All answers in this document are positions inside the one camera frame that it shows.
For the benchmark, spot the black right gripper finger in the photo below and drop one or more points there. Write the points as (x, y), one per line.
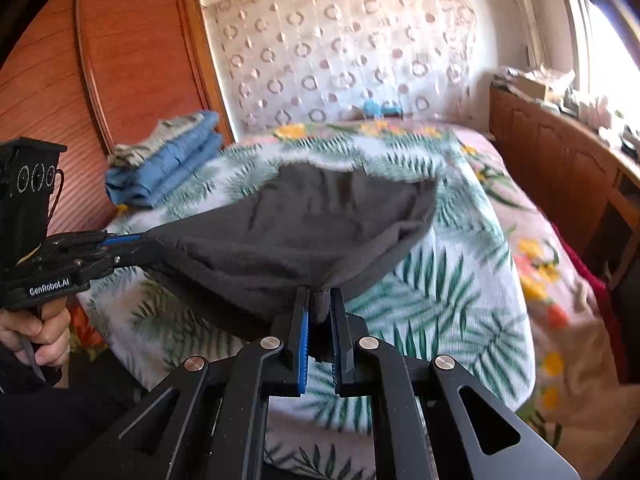
(347, 330)
(130, 250)

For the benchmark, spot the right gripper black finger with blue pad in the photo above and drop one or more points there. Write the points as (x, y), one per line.
(295, 354)

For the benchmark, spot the black pants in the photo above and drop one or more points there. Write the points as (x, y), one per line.
(240, 265)

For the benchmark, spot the person's left hand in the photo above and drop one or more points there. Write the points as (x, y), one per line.
(51, 331)

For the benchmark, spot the lower folded blue jeans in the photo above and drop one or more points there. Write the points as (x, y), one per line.
(170, 179)

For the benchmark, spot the folded blue jeans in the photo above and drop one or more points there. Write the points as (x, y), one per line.
(170, 179)
(175, 146)

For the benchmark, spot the upper folded blue jeans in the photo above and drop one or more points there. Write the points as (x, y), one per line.
(175, 146)

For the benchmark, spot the folded grey garment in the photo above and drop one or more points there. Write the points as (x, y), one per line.
(130, 156)

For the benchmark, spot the palm leaf print bedspread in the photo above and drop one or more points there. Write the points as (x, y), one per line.
(457, 292)

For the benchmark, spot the wooden slatted wardrobe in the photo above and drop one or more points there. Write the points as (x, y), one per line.
(91, 74)

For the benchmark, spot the blue object behind bed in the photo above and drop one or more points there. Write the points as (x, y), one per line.
(371, 109)

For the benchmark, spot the wooden side cabinet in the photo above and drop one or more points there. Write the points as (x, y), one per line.
(587, 189)

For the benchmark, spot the circle pattern sheer curtain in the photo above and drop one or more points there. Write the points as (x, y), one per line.
(291, 61)

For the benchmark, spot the clutter on cabinet top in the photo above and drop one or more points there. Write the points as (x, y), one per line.
(554, 90)

